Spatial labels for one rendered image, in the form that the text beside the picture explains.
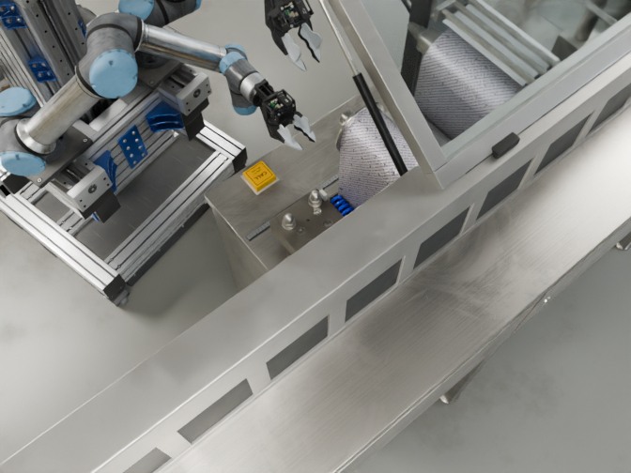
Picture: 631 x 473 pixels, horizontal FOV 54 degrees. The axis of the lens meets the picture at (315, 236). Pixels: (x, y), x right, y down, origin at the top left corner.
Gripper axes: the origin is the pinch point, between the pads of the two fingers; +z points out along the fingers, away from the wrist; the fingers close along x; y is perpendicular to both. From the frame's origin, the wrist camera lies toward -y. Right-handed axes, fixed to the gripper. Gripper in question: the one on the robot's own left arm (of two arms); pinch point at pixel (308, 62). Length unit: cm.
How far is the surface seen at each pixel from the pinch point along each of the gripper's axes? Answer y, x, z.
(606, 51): 60, 20, 20
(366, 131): 11.2, -0.7, 19.1
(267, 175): -35.2, -12.7, 23.3
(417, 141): 60, -18, 14
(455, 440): -50, 2, 150
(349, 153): 5.6, -4.4, 22.3
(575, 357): -46, 62, 155
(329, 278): 60, -40, 23
